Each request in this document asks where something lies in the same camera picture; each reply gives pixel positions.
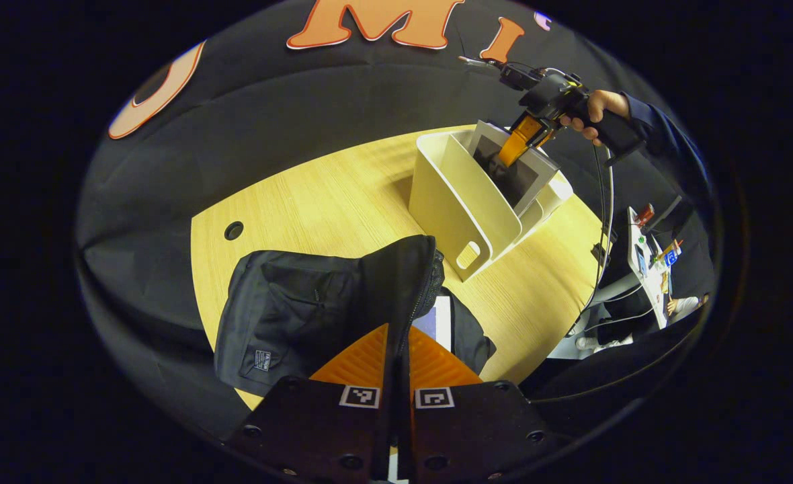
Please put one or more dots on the small red object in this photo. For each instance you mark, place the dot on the small red object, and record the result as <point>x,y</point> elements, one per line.
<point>645,215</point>

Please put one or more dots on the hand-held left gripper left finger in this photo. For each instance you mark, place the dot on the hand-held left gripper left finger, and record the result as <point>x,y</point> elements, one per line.
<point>329,437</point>

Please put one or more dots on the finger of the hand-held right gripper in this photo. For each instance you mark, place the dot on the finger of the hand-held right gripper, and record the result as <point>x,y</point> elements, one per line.
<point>517,141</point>

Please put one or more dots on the black backdrop cloth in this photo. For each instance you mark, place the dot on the black backdrop cloth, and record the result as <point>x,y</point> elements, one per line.
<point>302,101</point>

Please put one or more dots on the white portrait cover book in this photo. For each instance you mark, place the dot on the white portrait cover book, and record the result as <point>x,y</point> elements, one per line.
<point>527,181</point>

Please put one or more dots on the white bookshelf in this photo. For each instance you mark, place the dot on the white bookshelf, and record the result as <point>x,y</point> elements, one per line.
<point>450,202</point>

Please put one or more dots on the blue book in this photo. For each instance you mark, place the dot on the blue book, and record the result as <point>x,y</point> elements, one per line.
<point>437,323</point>

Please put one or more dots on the black monitor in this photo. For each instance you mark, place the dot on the black monitor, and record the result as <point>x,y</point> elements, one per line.
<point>669,215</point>

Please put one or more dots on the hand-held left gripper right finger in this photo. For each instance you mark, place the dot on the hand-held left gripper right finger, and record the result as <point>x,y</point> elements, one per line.
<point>470,430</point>

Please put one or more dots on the black schoolbag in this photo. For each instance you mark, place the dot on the black schoolbag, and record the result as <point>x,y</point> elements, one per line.
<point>289,309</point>

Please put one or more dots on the white background desk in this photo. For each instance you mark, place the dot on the white background desk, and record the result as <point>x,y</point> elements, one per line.
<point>645,269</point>

